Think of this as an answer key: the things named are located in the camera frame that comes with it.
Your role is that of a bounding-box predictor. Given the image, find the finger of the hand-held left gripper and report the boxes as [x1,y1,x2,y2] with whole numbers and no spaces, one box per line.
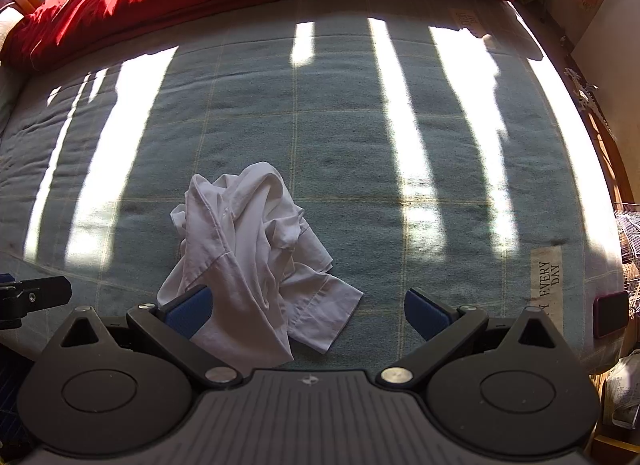
[0,275,73,331]

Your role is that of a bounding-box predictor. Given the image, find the dark red phone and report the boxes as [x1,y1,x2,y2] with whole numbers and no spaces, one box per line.
[592,291,630,339]

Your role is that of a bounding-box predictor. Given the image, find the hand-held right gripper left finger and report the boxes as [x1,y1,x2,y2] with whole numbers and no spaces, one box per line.
[60,285,246,390]

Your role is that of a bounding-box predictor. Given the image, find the white printed t-shirt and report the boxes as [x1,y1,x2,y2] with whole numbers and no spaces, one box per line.
[156,161,364,371]

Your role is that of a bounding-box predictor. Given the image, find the white paper bag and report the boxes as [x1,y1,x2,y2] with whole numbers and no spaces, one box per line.
[602,350,640,428]

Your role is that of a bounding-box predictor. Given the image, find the white wire basket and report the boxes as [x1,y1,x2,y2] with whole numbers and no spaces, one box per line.
[612,201,640,318]

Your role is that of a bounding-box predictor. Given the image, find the wooden footboard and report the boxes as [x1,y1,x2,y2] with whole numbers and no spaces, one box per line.
[565,65,638,208]

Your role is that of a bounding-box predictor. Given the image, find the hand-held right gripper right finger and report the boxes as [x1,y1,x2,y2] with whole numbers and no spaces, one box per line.
[376,287,573,390]

